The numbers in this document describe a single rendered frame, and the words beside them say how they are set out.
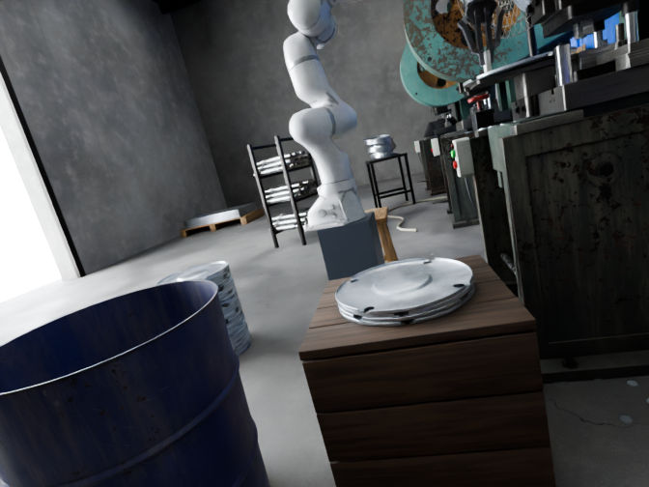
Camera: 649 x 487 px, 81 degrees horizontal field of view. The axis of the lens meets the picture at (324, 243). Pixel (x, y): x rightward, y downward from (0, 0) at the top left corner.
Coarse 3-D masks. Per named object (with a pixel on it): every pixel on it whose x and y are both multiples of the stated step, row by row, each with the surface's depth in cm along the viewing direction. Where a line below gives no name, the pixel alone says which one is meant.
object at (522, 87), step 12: (552, 60) 99; (504, 72) 102; (516, 72) 102; (528, 72) 103; (540, 72) 102; (552, 72) 102; (480, 84) 106; (492, 84) 115; (516, 84) 110; (528, 84) 103; (540, 84) 103; (552, 84) 102; (516, 96) 112; (528, 96) 104; (516, 108) 112; (528, 108) 105
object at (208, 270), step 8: (208, 264) 167; (216, 264) 163; (224, 264) 159; (176, 272) 163; (184, 272) 161; (192, 272) 155; (200, 272) 151; (208, 272) 150; (216, 272) 146; (160, 280) 155; (168, 280) 154; (176, 280) 151
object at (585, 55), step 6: (594, 48) 96; (600, 48) 96; (606, 48) 96; (612, 48) 96; (582, 54) 97; (588, 54) 97; (594, 54) 97; (600, 54) 96; (576, 60) 100; (582, 60) 97; (588, 60) 97; (594, 60) 97; (576, 66) 100; (582, 66) 98; (588, 66) 98
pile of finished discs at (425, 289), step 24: (384, 264) 95; (408, 264) 93; (432, 264) 88; (456, 264) 85; (360, 288) 84; (384, 288) 79; (408, 288) 76; (432, 288) 75; (456, 288) 72; (360, 312) 72; (384, 312) 69; (408, 312) 69; (432, 312) 68
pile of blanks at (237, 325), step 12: (216, 276) 146; (228, 276) 155; (228, 288) 150; (228, 300) 149; (228, 312) 149; (240, 312) 159; (228, 324) 148; (240, 324) 156; (240, 336) 153; (240, 348) 153
